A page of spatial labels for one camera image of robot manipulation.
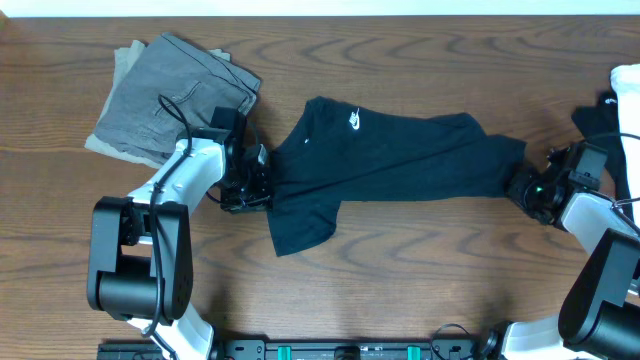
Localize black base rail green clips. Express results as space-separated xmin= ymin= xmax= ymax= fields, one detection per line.
xmin=96 ymin=324 xmax=501 ymax=360

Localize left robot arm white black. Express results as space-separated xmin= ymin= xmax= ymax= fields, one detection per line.
xmin=87 ymin=128 xmax=270 ymax=359

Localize folded grey shorts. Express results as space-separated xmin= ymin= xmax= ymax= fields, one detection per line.
xmin=93 ymin=33 xmax=261 ymax=167

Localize folded beige garment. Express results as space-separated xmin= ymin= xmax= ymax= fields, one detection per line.
xmin=85 ymin=40 xmax=261 ymax=169

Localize black t-shirt white logo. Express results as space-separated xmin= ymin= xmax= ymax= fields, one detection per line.
xmin=267 ymin=97 xmax=526 ymax=256

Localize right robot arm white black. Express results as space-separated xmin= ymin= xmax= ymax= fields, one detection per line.
xmin=482 ymin=165 xmax=639 ymax=359

